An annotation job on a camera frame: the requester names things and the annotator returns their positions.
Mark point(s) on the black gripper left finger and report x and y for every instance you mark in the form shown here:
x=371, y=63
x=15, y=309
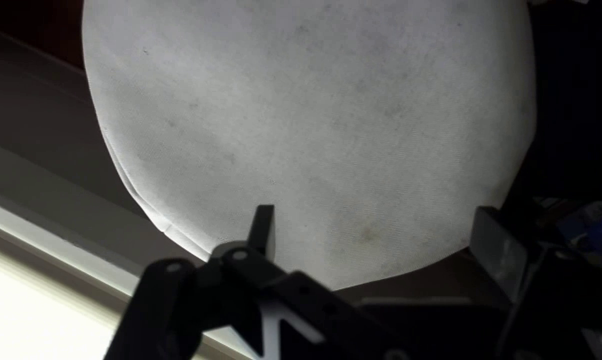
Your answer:
x=278, y=315

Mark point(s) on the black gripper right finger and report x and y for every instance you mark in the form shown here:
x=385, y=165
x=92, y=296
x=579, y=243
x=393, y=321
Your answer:
x=555, y=294

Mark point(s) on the white bag with black rim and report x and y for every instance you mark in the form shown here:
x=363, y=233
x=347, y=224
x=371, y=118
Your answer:
x=372, y=126

